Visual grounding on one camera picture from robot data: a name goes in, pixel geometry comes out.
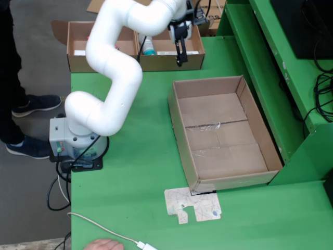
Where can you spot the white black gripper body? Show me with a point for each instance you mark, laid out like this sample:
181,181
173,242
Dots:
180,31

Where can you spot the divided cardboard box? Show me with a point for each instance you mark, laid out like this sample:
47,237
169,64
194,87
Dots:
78,62

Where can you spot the person's left hand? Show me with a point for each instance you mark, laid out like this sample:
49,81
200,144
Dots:
104,245

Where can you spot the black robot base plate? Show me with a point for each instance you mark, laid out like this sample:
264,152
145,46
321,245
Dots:
88,166

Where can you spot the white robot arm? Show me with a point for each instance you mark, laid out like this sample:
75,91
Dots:
114,70

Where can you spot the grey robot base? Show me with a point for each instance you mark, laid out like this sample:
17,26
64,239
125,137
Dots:
58,135

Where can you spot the green metal shelf rack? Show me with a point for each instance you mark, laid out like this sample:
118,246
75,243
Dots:
260,39

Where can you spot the dark blue sneaker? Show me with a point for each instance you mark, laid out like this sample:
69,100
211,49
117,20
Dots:
28,148
36,104

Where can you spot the scribbled white paper piece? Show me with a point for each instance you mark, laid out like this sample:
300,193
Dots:
177,200

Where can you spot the person's black trousers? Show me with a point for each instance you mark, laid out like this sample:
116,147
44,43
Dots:
9,78

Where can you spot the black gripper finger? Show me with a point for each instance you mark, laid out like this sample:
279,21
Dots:
181,52

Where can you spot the shallow cardboard tray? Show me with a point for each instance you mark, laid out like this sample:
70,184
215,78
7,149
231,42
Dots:
234,161

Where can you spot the white bottle teal label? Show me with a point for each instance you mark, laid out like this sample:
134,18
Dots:
148,47

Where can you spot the large printed cardboard box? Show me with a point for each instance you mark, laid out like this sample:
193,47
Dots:
216,19

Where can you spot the small white device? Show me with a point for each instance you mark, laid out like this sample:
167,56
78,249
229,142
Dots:
147,246

